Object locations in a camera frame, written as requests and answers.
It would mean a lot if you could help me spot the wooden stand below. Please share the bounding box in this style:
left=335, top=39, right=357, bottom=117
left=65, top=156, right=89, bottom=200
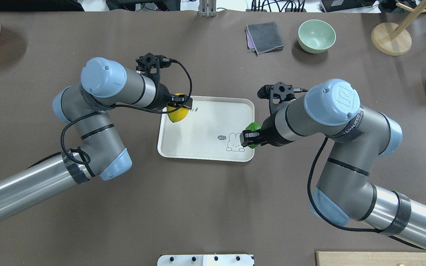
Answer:
left=371, top=0, right=426, bottom=56

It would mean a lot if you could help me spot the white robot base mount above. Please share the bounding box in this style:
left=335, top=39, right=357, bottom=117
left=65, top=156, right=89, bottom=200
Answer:
left=157, top=254, right=255, bottom=266

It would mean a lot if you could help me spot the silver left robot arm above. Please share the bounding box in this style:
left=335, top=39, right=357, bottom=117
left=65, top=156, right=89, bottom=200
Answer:
left=0, top=53, right=193, bottom=222

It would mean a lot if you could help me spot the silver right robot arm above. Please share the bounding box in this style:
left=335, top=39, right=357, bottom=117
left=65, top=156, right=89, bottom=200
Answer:
left=240, top=79, right=426, bottom=250

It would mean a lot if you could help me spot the white rabbit tray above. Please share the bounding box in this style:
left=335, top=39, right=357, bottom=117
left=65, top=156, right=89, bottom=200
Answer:
left=157, top=96, right=255, bottom=162

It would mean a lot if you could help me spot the mint green bowl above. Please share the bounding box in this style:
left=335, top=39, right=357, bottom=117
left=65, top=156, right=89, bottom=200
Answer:
left=298, top=20, right=337, bottom=54

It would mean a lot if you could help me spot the grey folded cloth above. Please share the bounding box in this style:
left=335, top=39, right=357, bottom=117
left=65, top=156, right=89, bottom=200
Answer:
left=246, top=22, right=284, bottom=55

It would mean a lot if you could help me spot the purple cloth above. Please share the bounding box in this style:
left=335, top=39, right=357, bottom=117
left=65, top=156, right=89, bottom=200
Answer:
left=245, top=29, right=255, bottom=52

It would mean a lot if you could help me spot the wooden cutting board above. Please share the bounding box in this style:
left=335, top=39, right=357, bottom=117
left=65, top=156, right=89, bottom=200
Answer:
left=316, top=251, right=426, bottom=266

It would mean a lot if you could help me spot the green lime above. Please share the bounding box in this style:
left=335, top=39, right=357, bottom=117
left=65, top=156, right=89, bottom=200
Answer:
left=244, top=122, right=261, bottom=149

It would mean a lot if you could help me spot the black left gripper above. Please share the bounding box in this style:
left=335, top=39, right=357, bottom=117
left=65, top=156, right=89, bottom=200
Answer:
left=136, top=53, right=193, bottom=111

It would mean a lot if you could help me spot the yellow lemon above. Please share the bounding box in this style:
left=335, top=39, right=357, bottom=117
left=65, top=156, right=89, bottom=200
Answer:
left=167, top=98, right=193, bottom=123

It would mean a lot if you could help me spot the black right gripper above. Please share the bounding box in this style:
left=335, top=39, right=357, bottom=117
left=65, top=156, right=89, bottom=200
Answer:
left=240, top=82, right=295, bottom=148

